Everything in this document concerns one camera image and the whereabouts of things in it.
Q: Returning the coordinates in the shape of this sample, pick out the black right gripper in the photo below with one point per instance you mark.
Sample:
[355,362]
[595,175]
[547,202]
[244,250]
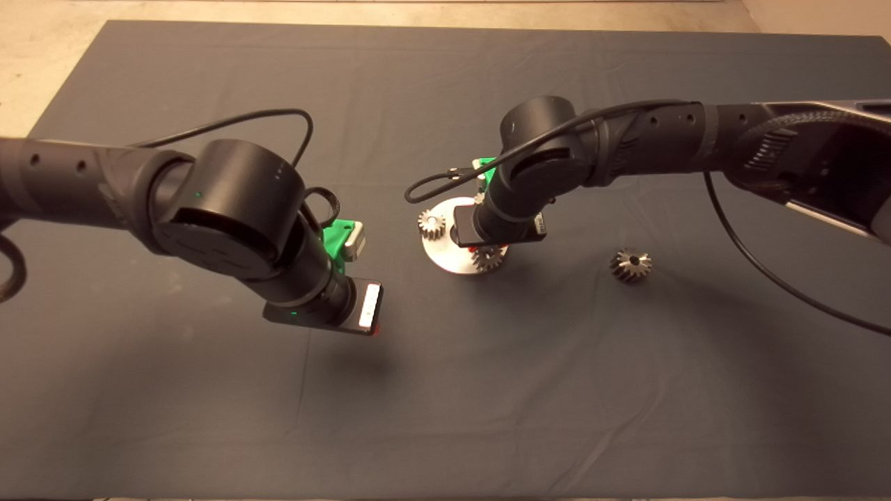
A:
[463,233]

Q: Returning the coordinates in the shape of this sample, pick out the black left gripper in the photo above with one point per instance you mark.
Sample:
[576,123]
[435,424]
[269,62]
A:
[348,306]

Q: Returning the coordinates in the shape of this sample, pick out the small steel gear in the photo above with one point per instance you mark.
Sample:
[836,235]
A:
[487,259]
[431,225]

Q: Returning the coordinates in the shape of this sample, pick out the larger steel gear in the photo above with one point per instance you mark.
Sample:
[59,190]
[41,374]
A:
[631,265]

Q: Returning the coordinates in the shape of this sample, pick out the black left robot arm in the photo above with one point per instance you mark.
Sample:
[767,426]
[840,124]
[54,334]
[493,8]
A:
[223,202]

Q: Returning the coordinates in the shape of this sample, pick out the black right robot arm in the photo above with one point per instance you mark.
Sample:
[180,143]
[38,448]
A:
[661,139]

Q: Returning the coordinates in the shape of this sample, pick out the round metal plate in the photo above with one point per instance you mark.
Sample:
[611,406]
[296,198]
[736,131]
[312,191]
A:
[445,254]

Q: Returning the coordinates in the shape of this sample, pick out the dark grey table cloth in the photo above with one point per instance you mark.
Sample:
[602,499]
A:
[487,390]

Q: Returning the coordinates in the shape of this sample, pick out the black braided right arm sleeve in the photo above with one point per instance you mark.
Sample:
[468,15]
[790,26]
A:
[800,120]

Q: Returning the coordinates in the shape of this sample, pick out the black braided arm sleeve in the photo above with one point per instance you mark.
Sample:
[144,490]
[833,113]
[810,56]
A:
[19,271]
[800,120]

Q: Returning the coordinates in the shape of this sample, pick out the black braided left arm sleeve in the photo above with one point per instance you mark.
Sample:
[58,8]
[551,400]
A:
[19,271]

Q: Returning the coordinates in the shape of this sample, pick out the green right camera mount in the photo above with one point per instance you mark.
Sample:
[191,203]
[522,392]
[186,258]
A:
[489,170]

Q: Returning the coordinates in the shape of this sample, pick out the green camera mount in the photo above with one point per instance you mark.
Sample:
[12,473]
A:
[334,240]
[489,170]

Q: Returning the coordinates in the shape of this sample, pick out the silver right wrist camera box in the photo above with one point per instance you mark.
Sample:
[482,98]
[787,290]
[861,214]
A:
[479,165]

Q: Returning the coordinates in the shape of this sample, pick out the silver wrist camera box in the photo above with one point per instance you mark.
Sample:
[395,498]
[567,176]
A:
[355,240]
[479,165]

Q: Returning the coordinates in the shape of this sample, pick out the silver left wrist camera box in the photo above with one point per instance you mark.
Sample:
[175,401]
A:
[355,240]

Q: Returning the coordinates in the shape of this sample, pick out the green left camera mount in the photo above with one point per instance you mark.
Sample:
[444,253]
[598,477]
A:
[334,240]

